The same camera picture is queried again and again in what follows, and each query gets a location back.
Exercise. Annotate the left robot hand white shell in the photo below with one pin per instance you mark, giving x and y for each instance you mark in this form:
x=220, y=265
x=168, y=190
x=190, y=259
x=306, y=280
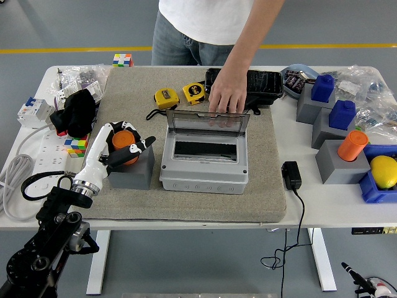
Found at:
x=94, y=155

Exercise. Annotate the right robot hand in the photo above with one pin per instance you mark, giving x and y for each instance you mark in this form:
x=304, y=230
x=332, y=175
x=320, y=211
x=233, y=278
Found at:
x=380, y=290

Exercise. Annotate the person's hand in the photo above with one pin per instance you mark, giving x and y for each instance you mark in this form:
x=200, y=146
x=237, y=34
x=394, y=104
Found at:
x=228, y=93

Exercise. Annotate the orange cylinder battery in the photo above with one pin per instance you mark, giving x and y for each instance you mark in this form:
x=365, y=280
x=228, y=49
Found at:
x=121, y=141
x=352, y=146

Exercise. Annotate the smoky transparent box lid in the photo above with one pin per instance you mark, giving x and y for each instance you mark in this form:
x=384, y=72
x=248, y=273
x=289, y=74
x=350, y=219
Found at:
x=192, y=124

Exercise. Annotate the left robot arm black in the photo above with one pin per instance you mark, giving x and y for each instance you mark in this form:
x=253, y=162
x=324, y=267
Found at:
x=52, y=236

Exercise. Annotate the person's forearm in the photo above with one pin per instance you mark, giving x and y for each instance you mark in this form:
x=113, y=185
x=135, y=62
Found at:
x=251, y=40

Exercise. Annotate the black plastic tray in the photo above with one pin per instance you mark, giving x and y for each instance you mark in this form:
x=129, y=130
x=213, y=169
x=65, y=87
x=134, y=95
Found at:
x=263, y=82

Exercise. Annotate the white power strip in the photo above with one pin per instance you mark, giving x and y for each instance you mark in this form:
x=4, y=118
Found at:
x=51, y=155

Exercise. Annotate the black cloth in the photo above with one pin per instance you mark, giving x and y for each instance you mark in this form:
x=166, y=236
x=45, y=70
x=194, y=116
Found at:
x=77, y=113

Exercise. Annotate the grey block with round hole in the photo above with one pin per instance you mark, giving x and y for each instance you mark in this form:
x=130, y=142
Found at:
x=136, y=177

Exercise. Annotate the black table control panel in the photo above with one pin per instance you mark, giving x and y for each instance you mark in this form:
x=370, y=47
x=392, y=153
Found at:
x=369, y=231

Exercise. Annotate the white table leg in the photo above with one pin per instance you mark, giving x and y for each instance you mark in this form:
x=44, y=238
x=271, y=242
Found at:
x=322, y=260
x=97, y=264

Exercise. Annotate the dark purple packets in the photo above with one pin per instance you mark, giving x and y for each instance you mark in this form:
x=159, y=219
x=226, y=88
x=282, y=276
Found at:
x=294, y=80

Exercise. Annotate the light blue bowl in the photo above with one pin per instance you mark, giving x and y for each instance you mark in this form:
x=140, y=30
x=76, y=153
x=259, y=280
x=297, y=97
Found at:
x=297, y=69

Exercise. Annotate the white blue circuit breaker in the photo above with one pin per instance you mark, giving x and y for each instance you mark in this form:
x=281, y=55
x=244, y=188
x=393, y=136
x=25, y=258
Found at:
x=32, y=111

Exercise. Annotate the person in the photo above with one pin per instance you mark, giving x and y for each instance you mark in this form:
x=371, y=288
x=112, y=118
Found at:
x=204, y=18

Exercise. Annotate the grey block holder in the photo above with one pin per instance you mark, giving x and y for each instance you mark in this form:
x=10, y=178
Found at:
x=322, y=133
x=308, y=110
x=336, y=169

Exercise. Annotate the clear bags of small parts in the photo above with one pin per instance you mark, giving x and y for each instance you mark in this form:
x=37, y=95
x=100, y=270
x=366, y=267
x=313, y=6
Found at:
x=83, y=73

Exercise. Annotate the metal screwdriver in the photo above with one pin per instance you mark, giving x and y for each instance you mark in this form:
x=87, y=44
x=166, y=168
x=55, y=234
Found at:
x=58, y=77

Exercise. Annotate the grey-brown mat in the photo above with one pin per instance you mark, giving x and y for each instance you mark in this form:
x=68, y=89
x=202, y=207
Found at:
x=173, y=205

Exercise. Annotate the blue bottle-shaped block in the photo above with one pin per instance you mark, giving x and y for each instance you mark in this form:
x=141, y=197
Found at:
x=323, y=88
x=341, y=115

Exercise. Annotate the blue storage bin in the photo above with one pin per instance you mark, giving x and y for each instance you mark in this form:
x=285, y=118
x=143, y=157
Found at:
x=370, y=191

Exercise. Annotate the colourful puzzle cube white face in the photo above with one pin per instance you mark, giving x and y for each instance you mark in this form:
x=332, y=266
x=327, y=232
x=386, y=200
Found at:
x=123, y=59

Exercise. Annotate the yellow lemon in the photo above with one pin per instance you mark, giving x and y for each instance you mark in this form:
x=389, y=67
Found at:
x=384, y=172

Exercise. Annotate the clear bags of components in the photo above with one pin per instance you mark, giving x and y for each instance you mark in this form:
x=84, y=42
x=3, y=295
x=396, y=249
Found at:
x=372, y=96

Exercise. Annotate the grey electrical enclosure box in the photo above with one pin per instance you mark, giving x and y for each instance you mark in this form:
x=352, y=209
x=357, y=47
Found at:
x=203, y=177

